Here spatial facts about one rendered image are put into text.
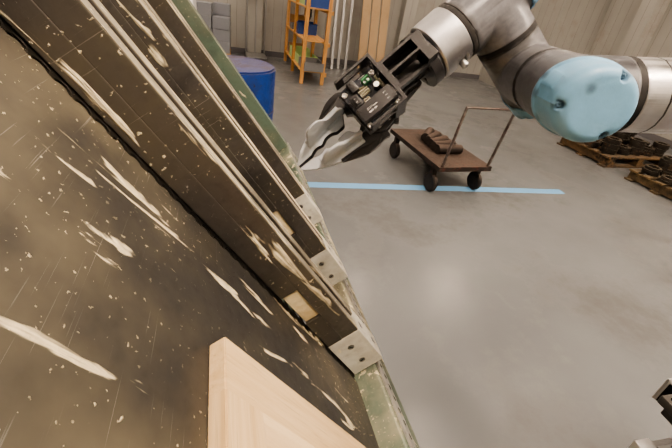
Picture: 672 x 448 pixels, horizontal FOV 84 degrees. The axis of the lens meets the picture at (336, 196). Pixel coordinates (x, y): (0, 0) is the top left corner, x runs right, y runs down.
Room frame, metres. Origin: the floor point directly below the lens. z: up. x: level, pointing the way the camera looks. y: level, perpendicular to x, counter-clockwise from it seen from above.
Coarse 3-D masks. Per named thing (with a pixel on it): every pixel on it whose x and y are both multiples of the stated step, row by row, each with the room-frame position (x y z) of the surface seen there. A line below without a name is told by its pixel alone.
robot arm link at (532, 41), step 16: (528, 32) 0.50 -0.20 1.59; (512, 48) 0.50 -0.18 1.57; (528, 48) 0.49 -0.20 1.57; (544, 48) 0.47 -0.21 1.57; (560, 48) 0.47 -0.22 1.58; (496, 64) 0.51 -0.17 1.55; (512, 64) 0.49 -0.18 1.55; (496, 80) 0.52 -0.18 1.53; (512, 80) 0.47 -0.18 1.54; (512, 96) 0.47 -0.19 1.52; (512, 112) 0.53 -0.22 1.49
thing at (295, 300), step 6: (294, 294) 0.48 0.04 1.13; (300, 294) 0.49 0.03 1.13; (288, 300) 0.48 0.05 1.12; (294, 300) 0.48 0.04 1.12; (300, 300) 0.49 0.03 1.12; (306, 300) 0.49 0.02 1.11; (294, 306) 0.49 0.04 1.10; (300, 306) 0.49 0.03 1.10; (306, 306) 0.49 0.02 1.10; (300, 312) 0.49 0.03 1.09; (306, 312) 0.49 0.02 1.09; (312, 312) 0.50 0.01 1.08; (306, 318) 0.49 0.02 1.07
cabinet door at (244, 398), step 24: (216, 360) 0.23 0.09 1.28; (240, 360) 0.25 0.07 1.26; (216, 384) 0.21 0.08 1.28; (240, 384) 0.22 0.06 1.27; (264, 384) 0.25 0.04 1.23; (216, 408) 0.19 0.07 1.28; (240, 408) 0.20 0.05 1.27; (264, 408) 0.22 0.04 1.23; (288, 408) 0.25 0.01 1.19; (312, 408) 0.29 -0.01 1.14; (216, 432) 0.17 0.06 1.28; (240, 432) 0.18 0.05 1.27; (264, 432) 0.20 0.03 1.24; (288, 432) 0.22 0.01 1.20; (312, 432) 0.25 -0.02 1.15; (336, 432) 0.29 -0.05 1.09
